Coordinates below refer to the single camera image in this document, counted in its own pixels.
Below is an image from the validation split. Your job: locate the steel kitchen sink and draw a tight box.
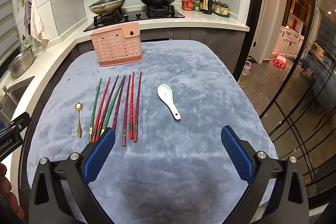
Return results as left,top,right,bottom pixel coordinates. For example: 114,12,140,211
0,76,34,122

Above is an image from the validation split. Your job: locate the red chopstick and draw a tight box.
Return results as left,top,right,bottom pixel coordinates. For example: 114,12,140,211
91,77,111,143
129,71,135,140

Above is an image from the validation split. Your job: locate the white cabinet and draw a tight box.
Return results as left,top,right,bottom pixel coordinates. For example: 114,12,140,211
278,26,306,59

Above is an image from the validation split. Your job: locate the black gas cooktop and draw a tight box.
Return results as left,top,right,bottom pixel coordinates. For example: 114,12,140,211
83,5,185,32

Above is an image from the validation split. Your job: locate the green chopstick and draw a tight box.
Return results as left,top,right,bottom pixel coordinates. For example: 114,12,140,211
88,78,102,142
101,75,126,135

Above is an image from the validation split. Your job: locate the pink perforated utensil holder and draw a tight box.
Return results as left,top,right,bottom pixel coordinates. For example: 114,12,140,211
90,21,145,67

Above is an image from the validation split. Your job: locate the red instant noodle cup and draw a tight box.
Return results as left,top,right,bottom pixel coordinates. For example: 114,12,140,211
181,0,196,12

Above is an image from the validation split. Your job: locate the black wok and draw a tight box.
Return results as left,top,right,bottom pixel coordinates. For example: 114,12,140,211
139,0,179,7

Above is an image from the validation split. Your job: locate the person's left hand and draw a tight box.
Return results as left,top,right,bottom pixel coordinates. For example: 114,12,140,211
0,162,25,220

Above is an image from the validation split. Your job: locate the white ceramic spoon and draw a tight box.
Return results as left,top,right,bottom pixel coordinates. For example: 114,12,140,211
157,84,181,120

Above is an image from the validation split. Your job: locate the steel colander bowl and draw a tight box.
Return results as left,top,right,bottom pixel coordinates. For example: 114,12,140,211
7,46,36,79

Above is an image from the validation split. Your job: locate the seasoning jar rack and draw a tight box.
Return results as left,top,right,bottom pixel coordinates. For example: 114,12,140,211
212,0,231,17

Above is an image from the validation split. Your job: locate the steel wok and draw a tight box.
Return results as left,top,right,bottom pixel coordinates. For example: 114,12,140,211
89,1,127,15

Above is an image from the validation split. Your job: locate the dark kitchen cabinet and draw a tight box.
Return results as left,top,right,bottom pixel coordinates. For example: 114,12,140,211
71,27,250,75

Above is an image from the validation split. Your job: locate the gold flower spoon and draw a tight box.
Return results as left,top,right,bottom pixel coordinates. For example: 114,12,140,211
74,102,83,138

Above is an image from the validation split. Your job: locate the black framed glass door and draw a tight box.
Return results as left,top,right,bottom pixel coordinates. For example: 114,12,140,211
259,0,336,203

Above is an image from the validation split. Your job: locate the maroon chopstick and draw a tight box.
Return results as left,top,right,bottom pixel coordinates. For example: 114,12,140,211
122,75,131,147
133,71,142,143
112,75,127,130
95,75,119,141

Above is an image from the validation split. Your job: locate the red box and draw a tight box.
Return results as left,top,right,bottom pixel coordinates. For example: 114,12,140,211
273,54,287,68

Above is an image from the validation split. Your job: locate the green dish soap bottle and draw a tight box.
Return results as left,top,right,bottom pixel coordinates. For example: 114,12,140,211
21,35,33,49

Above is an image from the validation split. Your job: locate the white hanging towel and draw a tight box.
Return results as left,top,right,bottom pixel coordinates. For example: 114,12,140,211
30,0,49,47

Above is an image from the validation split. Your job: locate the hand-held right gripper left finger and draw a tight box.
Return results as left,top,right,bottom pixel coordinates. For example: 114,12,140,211
28,127,116,224

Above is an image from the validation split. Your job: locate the glass wok lid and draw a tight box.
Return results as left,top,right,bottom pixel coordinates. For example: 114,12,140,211
89,0,126,9

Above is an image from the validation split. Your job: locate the dark soy sauce bottle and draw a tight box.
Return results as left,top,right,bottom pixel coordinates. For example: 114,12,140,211
202,0,214,15

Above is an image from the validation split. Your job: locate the purple hanging cloth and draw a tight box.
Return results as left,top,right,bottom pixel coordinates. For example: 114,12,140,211
24,0,32,28

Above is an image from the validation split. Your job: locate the grey-blue fleece blanket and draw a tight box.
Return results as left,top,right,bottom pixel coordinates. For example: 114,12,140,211
26,40,279,224

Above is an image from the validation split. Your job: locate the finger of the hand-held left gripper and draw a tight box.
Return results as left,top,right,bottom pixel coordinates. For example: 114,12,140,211
0,112,32,137

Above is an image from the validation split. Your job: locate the large cooking oil bottle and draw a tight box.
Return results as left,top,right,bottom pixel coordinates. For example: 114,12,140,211
238,61,252,90

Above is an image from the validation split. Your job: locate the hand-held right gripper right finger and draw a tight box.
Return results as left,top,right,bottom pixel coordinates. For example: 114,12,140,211
220,126,310,224

